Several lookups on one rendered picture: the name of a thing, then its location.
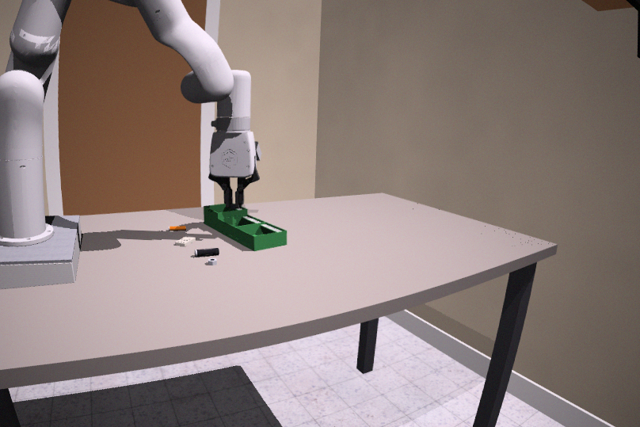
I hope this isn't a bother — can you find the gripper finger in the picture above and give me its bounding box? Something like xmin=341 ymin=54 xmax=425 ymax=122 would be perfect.
xmin=235 ymin=164 xmax=260 ymax=209
xmin=208 ymin=174 xmax=233 ymax=208

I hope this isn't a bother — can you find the dark green bin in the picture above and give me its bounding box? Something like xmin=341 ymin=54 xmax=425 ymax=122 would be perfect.
xmin=204 ymin=204 xmax=287 ymax=251

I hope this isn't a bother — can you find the black aa battery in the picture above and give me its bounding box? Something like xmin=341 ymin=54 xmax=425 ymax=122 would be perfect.
xmin=194 ymin=248 xmax=219 ymax=257

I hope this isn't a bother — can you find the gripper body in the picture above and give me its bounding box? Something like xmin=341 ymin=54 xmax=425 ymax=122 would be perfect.
xmin=209 ymin=130 xmax=257 ymax=177

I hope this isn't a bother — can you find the white domino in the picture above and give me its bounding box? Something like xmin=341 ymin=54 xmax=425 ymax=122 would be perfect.
xmin=175 ymin=236 xmax=196 ymax=246

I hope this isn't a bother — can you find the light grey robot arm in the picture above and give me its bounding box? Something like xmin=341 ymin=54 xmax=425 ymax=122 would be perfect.
xmin=0 ymin=0 xmax=251 ymax=246

